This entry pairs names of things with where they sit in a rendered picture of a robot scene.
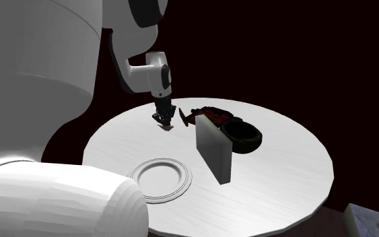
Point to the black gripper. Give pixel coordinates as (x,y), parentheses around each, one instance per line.
(165,108)

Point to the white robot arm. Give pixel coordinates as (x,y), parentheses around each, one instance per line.
(35,98)

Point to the small brown flat thing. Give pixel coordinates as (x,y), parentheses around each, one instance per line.
(167,127)

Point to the black and red patterned thing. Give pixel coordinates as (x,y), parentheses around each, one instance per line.
(216,115)

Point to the grey upright flat box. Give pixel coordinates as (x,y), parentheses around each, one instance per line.
(212,147)

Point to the white round plate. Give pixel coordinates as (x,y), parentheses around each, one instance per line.
(160,179)

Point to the black bowl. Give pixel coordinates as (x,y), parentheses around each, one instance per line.
(241,135)

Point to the round white table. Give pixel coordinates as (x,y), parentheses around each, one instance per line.
(274,170)

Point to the grey mottled block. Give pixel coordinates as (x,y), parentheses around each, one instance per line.
(369,221)

